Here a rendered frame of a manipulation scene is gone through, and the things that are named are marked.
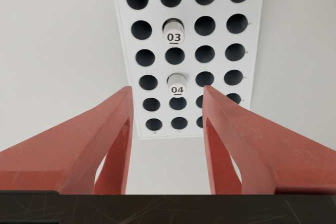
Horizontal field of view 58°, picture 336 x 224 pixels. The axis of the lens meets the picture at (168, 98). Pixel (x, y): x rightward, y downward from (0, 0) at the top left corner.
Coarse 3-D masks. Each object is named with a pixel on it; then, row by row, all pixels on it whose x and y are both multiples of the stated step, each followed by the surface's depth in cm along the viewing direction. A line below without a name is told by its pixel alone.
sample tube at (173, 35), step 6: (174, 18) 18; (168, 24) 18; (174, 24) 17; (180, 24) 18; (168, 30) 17; (174, 30) 17; (180, 30) 17; (168, 36) 17; (174, 36) 17; (180, 36) 17; (168, 42) 17; (174, 42) 17; (180, 42) 17
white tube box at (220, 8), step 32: (128, 0) 18; (160, 0) 17; (192, 0) 17; (224, 0) 17; (256, 0) 17; (128, 32) 18; (160, 32) 18; (192, 32) 18; (224, 32) 18; (256, 32) 18; (128, 64) 20; (160, 64) 20; (192, 64) 20; (224, 64) 20; (160, 96) 21; (192, 96) 21; (160, 128) 23; (192, 128) 23
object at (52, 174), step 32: (128, 96) 12; (64, 128) 8; (96, 128) 8; (128, 128) 12; (0, 160) 6; (32, 160) 6; (64, 160) 6; (96, 160) 7; (128, 160) 12; (0, 192) 5; (32, 192) 5; (64, 192) 5; (96, 192) 11
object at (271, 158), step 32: (224, 96) 11; (224, 128) 9; (256, 128) 8; (224, 160) 11; (256, 160) 6; (288, 160) 6; (320, 160) 6; (224, 192) 10; (256, 192) 6; (288, 192) 5; (320, 192) 5
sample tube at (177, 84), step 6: (168, 78) 20; (174, 78) 20; (180, 78) 20; (168, 84) 20; (174, 84) 19; (180, 84) 19; (168, 90) 19; (174, 90) 19; (180, 90) 19; (186, 90) 20; (174, 96) 20; (180, 96) 20
